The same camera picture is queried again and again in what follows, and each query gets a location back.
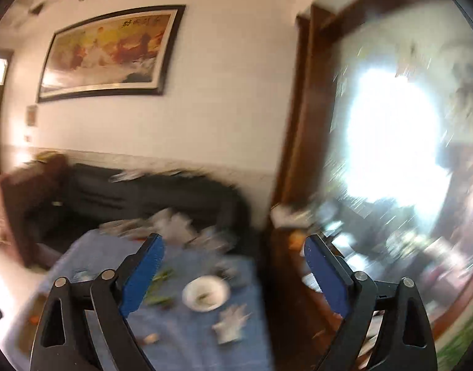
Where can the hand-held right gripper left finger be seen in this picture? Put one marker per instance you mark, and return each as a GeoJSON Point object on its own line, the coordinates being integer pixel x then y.
{"type": "Point", "coordinates": [142, 278]}

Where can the green leafy sprig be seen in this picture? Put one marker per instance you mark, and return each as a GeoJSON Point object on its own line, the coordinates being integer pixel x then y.
{"type": "Point", "coordinates": [159, 290]}

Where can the wooden door frame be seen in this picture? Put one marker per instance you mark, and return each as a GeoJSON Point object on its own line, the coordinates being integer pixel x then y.
{"type": "Point", "coordinates": [298, 123]}

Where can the white work glove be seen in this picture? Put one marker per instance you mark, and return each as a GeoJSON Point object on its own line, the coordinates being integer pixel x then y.
{"type": "Point", "coordinates": [230, 322]}

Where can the small wall calendar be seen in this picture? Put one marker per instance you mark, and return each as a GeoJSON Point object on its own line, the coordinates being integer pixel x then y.
{"type": "Point", "coordinates": [31, 115]}

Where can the brown wooden cabinet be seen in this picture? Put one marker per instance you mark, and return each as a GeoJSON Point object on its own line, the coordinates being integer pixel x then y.
{"type": "Point", "coordinates": [28, 208]}

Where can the black leather sofa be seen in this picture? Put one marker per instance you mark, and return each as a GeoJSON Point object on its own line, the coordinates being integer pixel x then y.
{"type": "Point", "coordinates": [143, 197]}

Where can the framed wall painting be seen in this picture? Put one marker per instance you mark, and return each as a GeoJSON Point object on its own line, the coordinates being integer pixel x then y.
{"type": "Point", "coordinates": [109, 52]}

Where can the beige puffed rice cake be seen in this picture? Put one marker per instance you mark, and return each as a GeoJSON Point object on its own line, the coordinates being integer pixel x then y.
{"type": "Point", "coordinates": [151, 338]}

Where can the white bowl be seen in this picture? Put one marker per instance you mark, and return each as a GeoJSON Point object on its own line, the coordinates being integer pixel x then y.
{"type": "Point", "coordinates": [205, 293]}

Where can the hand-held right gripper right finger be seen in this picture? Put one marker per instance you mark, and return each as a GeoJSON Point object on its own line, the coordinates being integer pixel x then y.
{"type": "Point", "coordinates": [329, 278]}

